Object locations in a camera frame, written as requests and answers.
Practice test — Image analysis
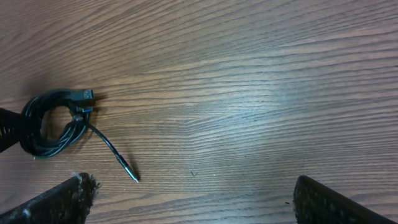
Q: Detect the black USB cable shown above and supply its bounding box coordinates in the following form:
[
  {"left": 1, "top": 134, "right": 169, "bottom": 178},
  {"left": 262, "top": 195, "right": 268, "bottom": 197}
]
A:
[
  {"left": 19, "top": 88, "right": 95, "bottom": 158},
  {"left": 73, "top": 113, "right": 140, "bottom": 184}
]

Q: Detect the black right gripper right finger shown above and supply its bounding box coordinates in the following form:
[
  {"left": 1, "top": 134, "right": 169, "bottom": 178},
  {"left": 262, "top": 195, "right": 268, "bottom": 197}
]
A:
[{"left": 293, "top": 175, "right": 397, "bottom": 224}]

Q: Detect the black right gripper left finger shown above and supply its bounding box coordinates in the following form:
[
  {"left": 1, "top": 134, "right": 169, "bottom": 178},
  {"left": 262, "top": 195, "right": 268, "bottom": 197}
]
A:
[{"left": 1, "top": 172, "right": 101, "bottom": 224}]

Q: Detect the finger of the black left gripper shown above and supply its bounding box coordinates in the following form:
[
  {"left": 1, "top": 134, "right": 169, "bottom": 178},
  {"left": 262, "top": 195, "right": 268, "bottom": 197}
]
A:
[{"left": 1, "top": 108, "right": 24, "bottom": 152}]

